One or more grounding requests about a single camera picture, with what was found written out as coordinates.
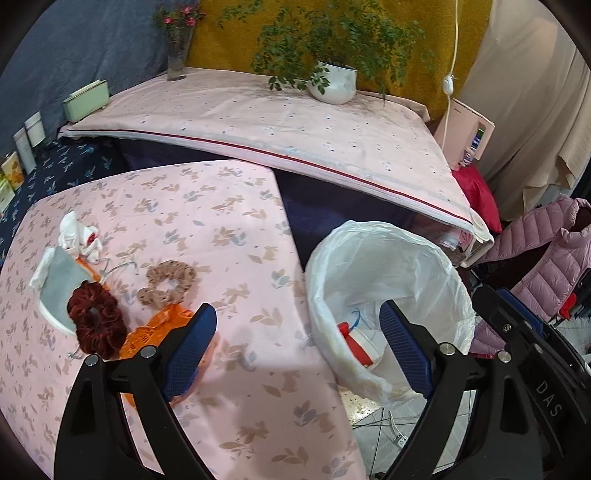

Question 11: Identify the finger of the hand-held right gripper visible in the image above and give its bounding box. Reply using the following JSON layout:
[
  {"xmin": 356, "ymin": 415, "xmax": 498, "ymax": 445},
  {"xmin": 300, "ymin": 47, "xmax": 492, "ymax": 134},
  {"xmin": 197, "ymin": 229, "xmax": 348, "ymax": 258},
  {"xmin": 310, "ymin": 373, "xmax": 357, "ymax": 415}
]
[{"xmin": 475, "ymin": 286, "xmax": 568, "ymax": 356}]

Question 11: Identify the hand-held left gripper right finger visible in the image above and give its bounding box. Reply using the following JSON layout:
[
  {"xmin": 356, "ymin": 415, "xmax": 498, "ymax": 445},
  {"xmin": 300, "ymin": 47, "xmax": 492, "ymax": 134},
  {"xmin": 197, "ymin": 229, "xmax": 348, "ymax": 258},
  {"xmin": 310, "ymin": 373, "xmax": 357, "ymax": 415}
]
[{"xmin": 379, "ymin": 299, "xmax": 544, "ymax": 480}]

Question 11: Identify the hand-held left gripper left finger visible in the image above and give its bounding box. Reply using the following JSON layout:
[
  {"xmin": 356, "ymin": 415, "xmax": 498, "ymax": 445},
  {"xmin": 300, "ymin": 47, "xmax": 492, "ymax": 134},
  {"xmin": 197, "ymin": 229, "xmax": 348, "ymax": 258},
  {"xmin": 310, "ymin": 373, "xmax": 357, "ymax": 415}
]
[{"xmin": 55, "ymin": 302, "xmax": 218, "ymax": 480}]

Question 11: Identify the orange plastic wrapper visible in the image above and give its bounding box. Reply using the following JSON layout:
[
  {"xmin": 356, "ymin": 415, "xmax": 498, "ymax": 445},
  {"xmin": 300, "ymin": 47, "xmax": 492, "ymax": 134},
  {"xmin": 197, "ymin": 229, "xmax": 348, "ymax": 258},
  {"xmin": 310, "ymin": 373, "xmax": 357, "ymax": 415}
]
[{"xmin": 119, "ymin": 308, "xmax": 213, "ymax": 407}]

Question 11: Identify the trash bin with white bag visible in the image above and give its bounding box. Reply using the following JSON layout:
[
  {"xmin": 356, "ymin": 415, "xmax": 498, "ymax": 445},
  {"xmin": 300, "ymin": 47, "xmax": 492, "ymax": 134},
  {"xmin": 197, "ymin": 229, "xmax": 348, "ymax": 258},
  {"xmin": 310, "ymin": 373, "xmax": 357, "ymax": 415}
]
[{"xmin": 305, "ymin": 220, "xmax": 476, "ymax": 403}]

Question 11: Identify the white and grey cloth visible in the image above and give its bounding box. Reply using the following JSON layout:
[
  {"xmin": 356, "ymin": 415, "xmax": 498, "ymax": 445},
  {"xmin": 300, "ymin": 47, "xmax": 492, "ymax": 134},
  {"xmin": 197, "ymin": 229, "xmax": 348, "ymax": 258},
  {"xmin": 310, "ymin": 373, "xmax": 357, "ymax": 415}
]
[{"xmin": 28, "ymin": 247, "xmax": 100, "ymax": 335}]

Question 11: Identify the red and white bottle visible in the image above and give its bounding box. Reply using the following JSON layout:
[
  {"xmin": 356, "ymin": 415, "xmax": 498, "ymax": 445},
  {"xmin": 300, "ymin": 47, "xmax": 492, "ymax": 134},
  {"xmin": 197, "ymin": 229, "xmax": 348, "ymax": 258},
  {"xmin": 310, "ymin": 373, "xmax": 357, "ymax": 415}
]
[{"xmin": 337, "ymin": 320, "xmax": 384, "ymax": 370}]

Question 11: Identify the red bag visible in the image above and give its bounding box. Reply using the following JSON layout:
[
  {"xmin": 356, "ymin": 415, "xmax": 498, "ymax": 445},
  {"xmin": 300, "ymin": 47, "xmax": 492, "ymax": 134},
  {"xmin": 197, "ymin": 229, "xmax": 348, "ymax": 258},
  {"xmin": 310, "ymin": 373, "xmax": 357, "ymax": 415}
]
[{"xmin": 556, "ymin": 291, "xmax": 580, "ymax": 319}]

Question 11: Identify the pink puffer jacket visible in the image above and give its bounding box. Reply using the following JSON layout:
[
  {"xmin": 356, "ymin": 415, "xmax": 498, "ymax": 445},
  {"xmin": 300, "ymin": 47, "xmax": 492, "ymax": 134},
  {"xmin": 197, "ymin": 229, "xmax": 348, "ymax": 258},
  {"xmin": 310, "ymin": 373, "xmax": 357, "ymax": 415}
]
[{"xmin": 468, "ymin": 196, "xmax": 591, "ymax": 361}]

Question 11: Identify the dark red scrunchie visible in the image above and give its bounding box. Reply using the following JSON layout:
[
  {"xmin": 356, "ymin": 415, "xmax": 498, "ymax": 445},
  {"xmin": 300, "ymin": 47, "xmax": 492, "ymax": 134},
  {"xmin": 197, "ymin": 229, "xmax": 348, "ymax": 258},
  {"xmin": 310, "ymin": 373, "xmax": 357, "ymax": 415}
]
[{"xmin": 67, "ymin": 281, "xmax": 129, "ymax": 361}]

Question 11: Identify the beige dotted scrunchie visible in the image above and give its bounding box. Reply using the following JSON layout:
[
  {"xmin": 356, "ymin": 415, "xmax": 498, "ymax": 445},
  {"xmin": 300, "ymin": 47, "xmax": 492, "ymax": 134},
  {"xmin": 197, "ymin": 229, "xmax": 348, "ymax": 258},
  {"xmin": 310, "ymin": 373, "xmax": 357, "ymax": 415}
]
[{"xmin": 137, "ymin": 261, "xmax": 198, "ymax": 309}]

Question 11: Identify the white power strip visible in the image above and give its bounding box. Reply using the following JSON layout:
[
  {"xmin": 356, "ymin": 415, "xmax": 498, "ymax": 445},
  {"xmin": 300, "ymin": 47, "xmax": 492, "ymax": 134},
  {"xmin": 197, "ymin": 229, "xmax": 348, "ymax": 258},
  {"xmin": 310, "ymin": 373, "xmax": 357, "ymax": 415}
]
[{"xmin": 388, "ymin": 411, "xmax": 409, "ymax": 446}]

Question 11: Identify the pink floral tablecloth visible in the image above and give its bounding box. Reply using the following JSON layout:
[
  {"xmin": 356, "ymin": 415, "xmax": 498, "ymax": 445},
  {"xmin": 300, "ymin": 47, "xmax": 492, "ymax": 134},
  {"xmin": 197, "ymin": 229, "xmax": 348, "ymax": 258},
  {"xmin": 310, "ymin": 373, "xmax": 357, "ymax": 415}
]
[{"xmin": 0, "ymin": 159, "xmax": 370, "ymax": 480}]

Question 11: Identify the red cloth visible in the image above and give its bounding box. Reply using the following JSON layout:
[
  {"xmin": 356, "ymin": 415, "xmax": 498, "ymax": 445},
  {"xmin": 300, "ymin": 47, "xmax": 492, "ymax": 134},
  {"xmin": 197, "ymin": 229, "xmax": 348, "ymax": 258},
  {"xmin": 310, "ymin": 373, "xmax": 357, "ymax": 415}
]
[{"xmin": 451, "ymin": 164, "xmax": 504, "ymax": 234}]

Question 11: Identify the crumpled white tissue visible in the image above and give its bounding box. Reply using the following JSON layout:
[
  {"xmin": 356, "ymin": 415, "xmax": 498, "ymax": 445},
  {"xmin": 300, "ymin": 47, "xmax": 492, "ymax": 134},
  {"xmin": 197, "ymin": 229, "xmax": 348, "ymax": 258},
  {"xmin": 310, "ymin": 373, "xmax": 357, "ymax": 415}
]
[{"xmin": 59, "ymin": 210, "xmax": 102, "ymax": 265}]

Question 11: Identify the dark navy cloth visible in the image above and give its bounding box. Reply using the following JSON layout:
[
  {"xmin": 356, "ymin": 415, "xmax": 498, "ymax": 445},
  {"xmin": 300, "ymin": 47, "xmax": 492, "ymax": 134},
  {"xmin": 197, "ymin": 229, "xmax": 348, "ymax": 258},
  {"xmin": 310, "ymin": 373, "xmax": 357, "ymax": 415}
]
[{"xmin": 115, "ymin": 141, "xmax": 444, "ymax": 273}]

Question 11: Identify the pink electric kettle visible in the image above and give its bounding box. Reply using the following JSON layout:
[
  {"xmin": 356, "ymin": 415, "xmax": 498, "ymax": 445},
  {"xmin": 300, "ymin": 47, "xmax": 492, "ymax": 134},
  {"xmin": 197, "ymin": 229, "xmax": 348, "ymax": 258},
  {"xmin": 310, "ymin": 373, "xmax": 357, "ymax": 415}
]
[{"xmin": 434, "ymin": 98, "xmax": 496, "ymax": 169}]

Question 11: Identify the beige curtain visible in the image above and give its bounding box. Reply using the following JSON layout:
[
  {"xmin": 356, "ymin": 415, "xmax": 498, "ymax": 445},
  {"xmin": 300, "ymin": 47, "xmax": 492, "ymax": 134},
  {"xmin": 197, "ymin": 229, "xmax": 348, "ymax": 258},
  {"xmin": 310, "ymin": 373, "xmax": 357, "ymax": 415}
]
[{"xmin": 455, "ymin": 0, "xmax": 591, "ymax": 222}]

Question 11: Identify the navy floral cloth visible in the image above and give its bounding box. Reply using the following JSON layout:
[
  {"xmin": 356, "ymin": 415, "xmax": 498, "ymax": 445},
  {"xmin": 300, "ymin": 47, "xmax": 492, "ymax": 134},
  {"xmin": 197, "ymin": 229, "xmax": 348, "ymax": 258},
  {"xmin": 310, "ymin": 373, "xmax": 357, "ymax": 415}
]
[{"xmin": 0, "ymin": 138, "xmax": 125, "ymax": 268}]

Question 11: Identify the pink sheet with red stripe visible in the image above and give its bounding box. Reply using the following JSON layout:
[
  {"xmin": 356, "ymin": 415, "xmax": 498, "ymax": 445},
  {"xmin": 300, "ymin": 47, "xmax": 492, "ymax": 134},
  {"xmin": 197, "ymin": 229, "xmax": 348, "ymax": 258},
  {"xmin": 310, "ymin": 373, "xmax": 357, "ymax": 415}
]
[{"xmin": 58, "ymin": 67, "xmax": 495, "ymax": 243}]

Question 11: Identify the pale green carton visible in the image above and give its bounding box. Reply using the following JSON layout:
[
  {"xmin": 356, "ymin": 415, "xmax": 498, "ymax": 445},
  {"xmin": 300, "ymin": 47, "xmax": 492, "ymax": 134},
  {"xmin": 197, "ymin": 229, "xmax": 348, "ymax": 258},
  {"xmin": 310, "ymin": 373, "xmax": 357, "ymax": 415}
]
[{"xmin": 0, "ymin": 178, "xmax": 16, "ymax": 215}]

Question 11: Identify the orange and green carton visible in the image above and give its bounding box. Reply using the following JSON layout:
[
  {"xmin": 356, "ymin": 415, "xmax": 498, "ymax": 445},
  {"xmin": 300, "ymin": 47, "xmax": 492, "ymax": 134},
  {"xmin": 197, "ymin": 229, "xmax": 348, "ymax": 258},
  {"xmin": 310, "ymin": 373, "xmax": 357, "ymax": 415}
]
[{"xmin": 0, "ymin": 152, "xmax": 25, "ymax": 192}]

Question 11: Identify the mint green box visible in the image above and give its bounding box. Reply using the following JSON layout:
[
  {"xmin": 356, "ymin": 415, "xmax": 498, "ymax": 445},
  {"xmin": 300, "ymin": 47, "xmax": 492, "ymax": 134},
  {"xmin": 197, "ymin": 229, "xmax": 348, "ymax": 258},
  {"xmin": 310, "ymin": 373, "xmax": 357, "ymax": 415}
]
[{"xmin": 62, "ymin": 79, "xmax": 112, "ymax": 124}]

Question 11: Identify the potted plant in white pot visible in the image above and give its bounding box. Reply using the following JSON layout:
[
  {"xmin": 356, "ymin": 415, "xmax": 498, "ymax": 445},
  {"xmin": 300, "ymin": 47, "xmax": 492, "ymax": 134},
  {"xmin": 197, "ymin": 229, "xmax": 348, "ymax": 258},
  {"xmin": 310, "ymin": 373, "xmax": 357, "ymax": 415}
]
[{"xmin": 217, "ymin": 0, "xmax": 437, "ymax": 106}]

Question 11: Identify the glass vase with flowers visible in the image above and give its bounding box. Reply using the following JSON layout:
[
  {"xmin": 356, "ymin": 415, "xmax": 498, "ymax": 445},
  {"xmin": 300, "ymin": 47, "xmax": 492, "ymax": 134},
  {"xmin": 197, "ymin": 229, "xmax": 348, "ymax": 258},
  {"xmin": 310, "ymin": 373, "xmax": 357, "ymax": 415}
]
[{"xmin": 152, "ymin": 0, "xmax": 206, "ymax": 83}]

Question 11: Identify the mustard yellow hanging cloth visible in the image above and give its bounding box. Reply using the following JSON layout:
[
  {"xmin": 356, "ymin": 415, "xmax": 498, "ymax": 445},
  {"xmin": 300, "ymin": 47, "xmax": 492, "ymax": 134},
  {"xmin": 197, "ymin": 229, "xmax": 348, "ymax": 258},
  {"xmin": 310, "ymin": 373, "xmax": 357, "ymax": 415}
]
[{"xmin": 185, "ymin": 0, "xmax": 492, "ymax": 121}]

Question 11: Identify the blue hanging cloth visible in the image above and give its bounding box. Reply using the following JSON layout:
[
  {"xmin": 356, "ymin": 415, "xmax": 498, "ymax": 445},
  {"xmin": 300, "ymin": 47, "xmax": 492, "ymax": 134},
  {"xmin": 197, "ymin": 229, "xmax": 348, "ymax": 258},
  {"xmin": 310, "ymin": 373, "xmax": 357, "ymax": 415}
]
[{"xmin": 0, "ymin": 0, "xmax": 169, "ymax": 158}]

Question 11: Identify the white cable with switch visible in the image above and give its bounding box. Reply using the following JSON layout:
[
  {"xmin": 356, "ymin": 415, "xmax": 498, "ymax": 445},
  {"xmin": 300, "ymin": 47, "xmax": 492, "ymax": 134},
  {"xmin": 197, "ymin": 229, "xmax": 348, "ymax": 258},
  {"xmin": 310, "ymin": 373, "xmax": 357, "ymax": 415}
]
[{"xmin": 443, "ymin": 0, "xmax": 462, "ymax": 134}]

